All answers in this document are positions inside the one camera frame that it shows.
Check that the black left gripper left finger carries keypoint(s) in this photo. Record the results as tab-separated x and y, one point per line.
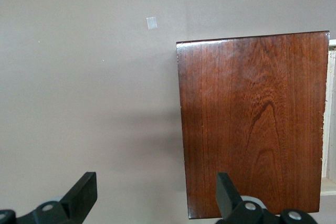
78	200

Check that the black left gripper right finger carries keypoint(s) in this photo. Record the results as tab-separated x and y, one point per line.
231	203

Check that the dark brown wooden cabinet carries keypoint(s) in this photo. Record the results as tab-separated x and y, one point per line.
249	119

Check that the small clear tape patch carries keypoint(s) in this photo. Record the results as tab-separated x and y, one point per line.
151	23

